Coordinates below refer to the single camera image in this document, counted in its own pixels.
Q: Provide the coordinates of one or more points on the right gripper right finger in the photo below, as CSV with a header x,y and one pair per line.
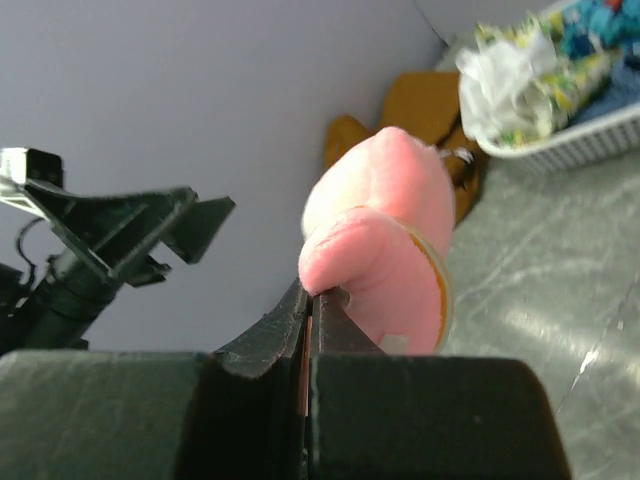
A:
x,y
375,416

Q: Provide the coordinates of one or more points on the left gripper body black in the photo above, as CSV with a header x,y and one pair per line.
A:
x,y
20,165

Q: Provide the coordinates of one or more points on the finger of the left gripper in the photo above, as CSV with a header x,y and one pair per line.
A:
x,y
192,235
111,234

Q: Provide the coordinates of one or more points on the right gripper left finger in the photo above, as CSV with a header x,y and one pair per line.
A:
x,y
231,414

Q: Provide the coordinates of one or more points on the pink frog plush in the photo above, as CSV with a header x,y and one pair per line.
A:
x,y
378,225

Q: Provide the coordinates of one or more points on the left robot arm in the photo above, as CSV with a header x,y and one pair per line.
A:
x,y
55,318

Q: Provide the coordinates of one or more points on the brown garment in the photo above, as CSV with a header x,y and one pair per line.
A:
x,y
426,105

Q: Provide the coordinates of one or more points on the white green cloth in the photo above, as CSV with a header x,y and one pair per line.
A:
x,y
516,85

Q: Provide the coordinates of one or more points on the white laundry basket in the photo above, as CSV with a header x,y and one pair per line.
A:
x,y
571,147

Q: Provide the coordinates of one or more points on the blue patterned cloth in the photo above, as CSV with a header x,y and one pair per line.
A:
x,y
606,31

